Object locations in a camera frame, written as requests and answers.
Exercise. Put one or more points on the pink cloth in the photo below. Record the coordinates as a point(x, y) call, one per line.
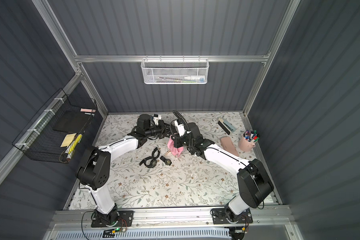
point(175, 151)

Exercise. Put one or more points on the pink pen cup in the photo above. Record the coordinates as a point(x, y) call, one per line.
point(245, 145)

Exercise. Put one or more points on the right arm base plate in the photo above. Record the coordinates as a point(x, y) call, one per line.
point(223, 216)

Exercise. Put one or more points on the black wire basket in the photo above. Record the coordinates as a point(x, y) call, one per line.
point(57, 132)

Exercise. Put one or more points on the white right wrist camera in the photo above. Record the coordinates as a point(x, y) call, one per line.
point(180, 128)

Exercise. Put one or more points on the pink case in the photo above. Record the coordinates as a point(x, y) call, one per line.
point(228, 145)

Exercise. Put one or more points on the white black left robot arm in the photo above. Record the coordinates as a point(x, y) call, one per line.
point(94, 168)

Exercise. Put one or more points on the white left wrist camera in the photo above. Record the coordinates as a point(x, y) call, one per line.
point(157, 119)

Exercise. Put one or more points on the white wire basket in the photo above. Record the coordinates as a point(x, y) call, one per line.
point(175, 72)

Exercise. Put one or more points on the yellow sticky note pad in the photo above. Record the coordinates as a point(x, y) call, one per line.
point(68, 140)

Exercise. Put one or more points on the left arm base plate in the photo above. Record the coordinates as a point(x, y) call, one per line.
point(115, 219)

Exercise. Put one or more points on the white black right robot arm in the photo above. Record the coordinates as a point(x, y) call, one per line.
point(253, 180)

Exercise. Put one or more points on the black notebook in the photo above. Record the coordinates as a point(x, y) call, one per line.
point(72, 122)

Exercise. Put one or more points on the green dial watch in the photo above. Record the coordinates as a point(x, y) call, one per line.
point(166, 161)

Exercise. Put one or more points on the coloured markers bunch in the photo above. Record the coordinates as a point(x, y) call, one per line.
point(251, 136)

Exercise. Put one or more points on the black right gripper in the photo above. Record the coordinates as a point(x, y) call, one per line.
point(178, 141)

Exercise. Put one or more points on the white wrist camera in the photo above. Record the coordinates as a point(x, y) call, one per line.
point(157, 119)
point(180, 128)

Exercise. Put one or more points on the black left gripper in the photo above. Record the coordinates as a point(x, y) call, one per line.
point(162, 130)

